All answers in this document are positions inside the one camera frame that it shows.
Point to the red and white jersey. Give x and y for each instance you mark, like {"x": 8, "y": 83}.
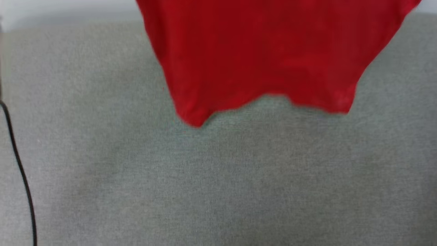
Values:
{"x": 266, "y": 51}

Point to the grey fabric sofa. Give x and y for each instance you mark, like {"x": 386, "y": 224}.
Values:
{"x": 218, "y": 177}

